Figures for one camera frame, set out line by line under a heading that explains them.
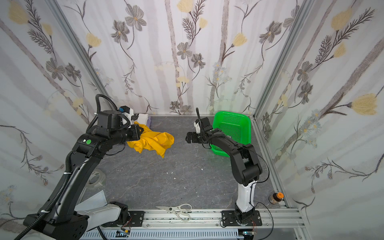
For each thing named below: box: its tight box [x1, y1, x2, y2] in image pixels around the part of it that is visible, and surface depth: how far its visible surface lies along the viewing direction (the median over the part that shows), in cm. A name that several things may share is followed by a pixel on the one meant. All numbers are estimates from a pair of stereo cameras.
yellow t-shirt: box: [127, 122, 175, 158], surface depth 73 cm
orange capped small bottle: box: [268, 192, 285, 205], surface depth 77 cm
